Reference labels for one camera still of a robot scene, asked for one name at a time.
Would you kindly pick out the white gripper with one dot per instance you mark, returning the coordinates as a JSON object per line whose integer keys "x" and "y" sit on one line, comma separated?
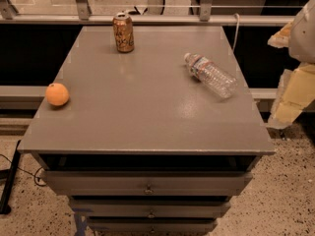
{"x": 303, "y": 36}

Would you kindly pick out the black floor stand leg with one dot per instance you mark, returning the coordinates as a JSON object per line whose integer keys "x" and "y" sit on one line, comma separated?
{"x": 8, "y": 175}

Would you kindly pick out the grey drawer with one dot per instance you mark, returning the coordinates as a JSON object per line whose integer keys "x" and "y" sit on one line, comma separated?
{"x": 95, "y": 183}
{"x": 150, "y": 208}
{"x": 152, "y": 225}

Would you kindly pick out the clear plastic water bottle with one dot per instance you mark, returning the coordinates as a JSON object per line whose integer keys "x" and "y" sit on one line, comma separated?
{"x": 220, "y": 82}

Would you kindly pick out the grey drawer cabinet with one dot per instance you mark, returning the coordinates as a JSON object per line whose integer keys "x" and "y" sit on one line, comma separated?
{"x": 143, "y": 112}

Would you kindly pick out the top grey drawer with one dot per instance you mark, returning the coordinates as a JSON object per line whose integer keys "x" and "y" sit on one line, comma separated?
{"x": 95, "y": 183}

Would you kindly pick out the bottom grey drawer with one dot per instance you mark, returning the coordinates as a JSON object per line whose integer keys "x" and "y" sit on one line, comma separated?
{"x": 152, "y": 225}

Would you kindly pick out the orange soda can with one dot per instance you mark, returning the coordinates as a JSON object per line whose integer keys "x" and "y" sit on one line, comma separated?
{"x": 123, "y": 32}

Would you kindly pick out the orange fruit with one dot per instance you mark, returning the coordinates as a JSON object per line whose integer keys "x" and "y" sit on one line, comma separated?
{"x": 57, "y": 94}

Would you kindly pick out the middle grey drawer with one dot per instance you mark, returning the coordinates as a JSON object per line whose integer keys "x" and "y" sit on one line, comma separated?
{"x": 150, "y": 208}

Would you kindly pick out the metal window frame rail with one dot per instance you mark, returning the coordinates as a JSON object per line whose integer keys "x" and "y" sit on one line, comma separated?
{"x": 156, "y": 12}

